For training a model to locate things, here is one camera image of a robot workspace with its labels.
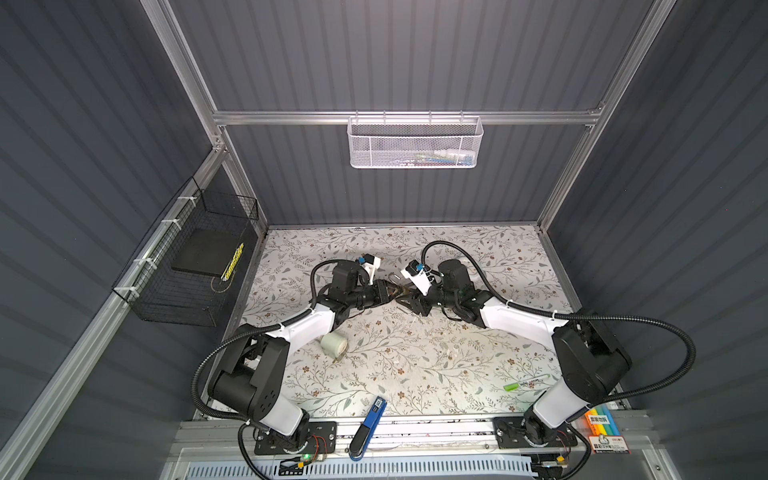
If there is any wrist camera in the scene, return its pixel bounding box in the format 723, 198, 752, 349
358, 254, 382, 285
401, 260, 432, 296

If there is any black wire basket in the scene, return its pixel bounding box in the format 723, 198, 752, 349
113, 179, 259, 327

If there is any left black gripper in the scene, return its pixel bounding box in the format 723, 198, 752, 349
346, 279, 402, 310

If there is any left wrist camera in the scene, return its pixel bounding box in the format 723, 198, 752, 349
358, 254, 382, 285

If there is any blue black utility knife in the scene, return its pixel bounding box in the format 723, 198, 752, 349
348, 396, 387, 461

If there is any brass padlock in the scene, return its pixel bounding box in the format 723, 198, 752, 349
388, 284, 411, 299

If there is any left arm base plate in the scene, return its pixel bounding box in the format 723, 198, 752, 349
253, 421, 338, 455

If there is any green marker pen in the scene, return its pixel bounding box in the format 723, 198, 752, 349
503, 374, 551, 392

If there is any coloured marker pack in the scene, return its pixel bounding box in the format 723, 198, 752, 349
578, 405, 631, 454

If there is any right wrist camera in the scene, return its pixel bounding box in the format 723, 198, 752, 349
401, 260, 432, 296

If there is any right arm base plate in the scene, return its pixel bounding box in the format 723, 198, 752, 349
492, 416, 578, 449

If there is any black pad in basket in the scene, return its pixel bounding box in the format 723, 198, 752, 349
171, 228, 241, 276

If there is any white wire mesh basket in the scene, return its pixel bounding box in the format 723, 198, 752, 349
347, 115, 484, 170

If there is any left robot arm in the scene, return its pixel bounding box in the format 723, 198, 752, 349
191, 254, 398, 443

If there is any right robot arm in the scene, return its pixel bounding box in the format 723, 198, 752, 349
401, 254, 696, 447

